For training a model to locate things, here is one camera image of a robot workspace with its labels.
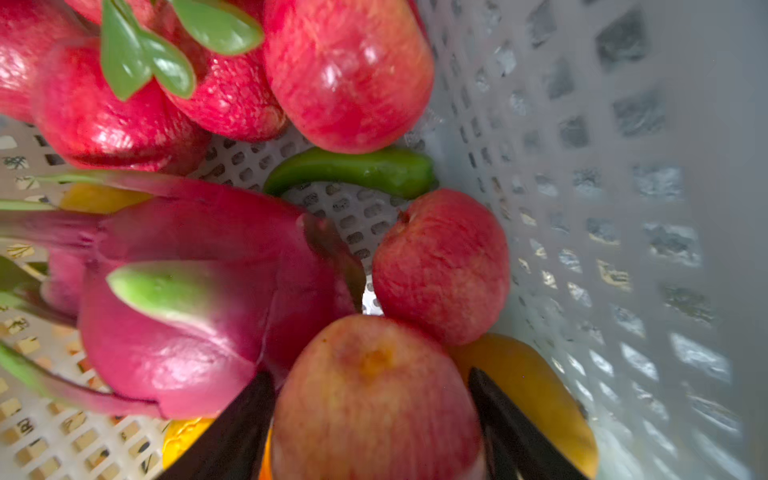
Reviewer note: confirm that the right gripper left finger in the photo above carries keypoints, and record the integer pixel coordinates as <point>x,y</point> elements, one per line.
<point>233,446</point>

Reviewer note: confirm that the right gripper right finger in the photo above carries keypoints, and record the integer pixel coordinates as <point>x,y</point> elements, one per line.
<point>515,448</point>

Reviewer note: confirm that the pink dragon fruit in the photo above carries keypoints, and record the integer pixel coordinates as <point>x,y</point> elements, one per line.
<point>180,299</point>

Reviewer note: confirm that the orange tangerine with leaves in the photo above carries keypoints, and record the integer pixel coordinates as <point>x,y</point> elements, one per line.
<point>131,55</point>

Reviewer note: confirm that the yellow bumpy lemon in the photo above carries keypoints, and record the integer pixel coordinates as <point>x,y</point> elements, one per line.
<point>180,435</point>

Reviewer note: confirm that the yellow orange mango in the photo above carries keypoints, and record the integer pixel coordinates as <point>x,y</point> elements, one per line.
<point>529,381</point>

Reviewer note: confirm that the red apple front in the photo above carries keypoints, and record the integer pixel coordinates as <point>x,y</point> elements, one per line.
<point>374,398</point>

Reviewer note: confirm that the red apple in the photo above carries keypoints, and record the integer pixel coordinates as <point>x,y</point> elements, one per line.
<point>374,398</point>
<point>352,76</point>
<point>90,128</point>
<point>28,30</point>

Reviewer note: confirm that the small yellow lemon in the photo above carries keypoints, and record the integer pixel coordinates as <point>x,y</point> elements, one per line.
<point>99,199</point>

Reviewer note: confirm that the green chili pepper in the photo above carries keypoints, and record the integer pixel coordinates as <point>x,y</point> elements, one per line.
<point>396,171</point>

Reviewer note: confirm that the white plastic fruit basket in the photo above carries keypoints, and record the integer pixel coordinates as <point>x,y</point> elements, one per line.
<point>623,144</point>

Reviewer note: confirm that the red apple middle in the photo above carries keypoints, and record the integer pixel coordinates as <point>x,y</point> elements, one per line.
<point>90,128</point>

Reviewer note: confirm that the red apple right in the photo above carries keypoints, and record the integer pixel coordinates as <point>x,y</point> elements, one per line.
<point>352,76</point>

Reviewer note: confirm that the red apple back left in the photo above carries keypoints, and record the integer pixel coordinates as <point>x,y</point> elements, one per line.
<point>28,30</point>

